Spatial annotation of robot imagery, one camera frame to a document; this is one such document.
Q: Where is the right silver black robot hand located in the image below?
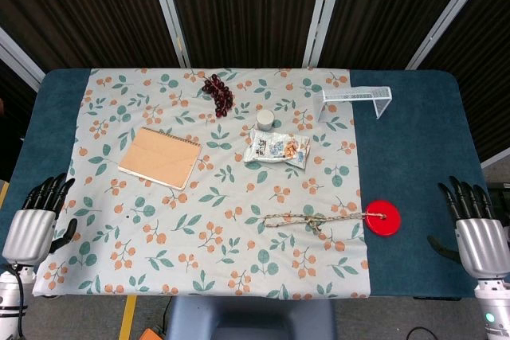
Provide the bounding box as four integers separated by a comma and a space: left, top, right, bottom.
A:
427, 175, 510, 279

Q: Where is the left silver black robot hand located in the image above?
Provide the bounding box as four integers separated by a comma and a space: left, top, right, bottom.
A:
2, 173, 78, 266

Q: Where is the red disc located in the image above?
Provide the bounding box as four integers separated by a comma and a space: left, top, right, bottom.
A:
365, 199, 402, 238

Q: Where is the braided beige rope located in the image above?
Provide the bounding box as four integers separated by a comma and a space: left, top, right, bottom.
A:
262, 212, 387, 236

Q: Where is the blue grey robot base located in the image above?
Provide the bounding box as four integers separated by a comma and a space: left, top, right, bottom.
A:
165, 295, 338, 340

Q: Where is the teal table mat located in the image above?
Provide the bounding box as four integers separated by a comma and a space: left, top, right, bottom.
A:
0, 68, 492, 298

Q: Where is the kraft spiral notebook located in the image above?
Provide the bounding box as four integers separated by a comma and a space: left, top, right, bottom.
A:
117, 127, 203, 191

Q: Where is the floral patterned tablecloth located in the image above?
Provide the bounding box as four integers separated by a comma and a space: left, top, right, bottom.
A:
31, 67, 372, 300

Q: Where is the white snack packet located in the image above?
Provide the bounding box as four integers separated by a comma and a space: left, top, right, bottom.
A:
243, 129, 311, 170

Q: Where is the dark red grape bunch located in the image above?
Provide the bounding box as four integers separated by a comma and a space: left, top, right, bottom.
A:
202, 73, 235, 118

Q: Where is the small white cylinder cup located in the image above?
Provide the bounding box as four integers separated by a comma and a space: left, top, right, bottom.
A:
256, 109, 276, 131

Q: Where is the black floor cable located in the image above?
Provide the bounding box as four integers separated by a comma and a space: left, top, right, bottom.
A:
405, 326, 437, 340

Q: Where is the white mesh wire shelf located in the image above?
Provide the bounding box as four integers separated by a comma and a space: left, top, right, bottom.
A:
317, 85, 393, 123

